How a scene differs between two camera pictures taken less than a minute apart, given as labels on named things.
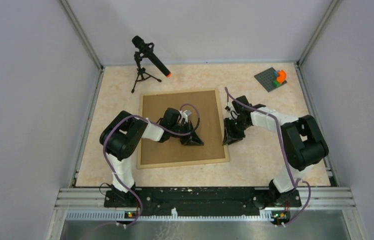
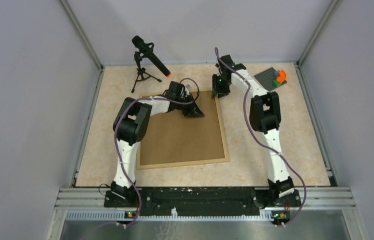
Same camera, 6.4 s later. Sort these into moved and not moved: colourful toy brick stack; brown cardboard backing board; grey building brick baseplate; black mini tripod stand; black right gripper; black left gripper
Moved: black left gripper; black right gripper
Not moved: black mini tripod stand; colourful toy brick stack; grey building brick baseplate; brown cardboard backing board
